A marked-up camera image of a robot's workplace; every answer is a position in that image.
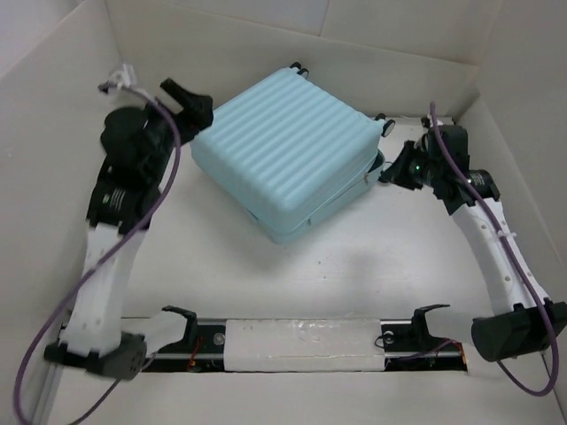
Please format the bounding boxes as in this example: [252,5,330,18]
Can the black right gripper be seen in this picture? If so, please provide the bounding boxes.
[381,139,442,189]

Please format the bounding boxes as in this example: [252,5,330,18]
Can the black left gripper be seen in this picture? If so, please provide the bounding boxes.
[146,79,214,178]

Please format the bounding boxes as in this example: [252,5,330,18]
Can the light blue hard suitcase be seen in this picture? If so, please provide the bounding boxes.
[191,62,395,244]

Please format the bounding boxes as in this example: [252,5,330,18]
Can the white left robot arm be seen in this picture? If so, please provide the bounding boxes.
[43,79,214,381]

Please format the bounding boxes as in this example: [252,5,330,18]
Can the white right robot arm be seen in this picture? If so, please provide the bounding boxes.
[380,125,566,362]

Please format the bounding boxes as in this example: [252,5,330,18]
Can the white foam block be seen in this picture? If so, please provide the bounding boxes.
[223,319,384,373]

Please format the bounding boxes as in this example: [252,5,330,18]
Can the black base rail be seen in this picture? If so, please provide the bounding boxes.
[146,319,468,374]

